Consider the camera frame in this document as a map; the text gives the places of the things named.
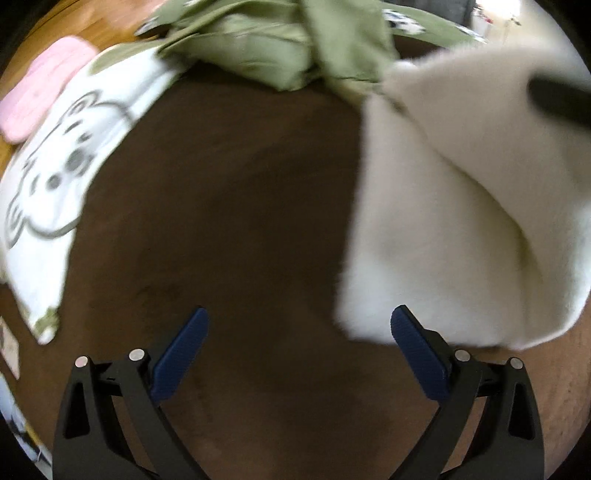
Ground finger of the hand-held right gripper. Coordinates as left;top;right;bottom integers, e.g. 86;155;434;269
529;76;591;125

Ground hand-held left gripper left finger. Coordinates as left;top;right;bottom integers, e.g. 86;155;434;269
52;305;211;480

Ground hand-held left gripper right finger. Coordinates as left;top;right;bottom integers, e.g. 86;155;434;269
390;305;546;480

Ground white fluffy towel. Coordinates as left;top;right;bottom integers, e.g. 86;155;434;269
335;44;591;352

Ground green panda print blanket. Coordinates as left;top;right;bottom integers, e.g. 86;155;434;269
383;0;490;47

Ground bear print pillow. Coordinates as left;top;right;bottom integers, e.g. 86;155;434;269
0;44;185;347

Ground pink fluffy cloth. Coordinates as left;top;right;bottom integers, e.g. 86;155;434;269
0;36;98;144

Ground green jacket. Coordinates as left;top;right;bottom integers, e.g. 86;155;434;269
157;0;402;104

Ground wooden headboard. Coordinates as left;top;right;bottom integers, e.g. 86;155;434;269
0;0;167;93

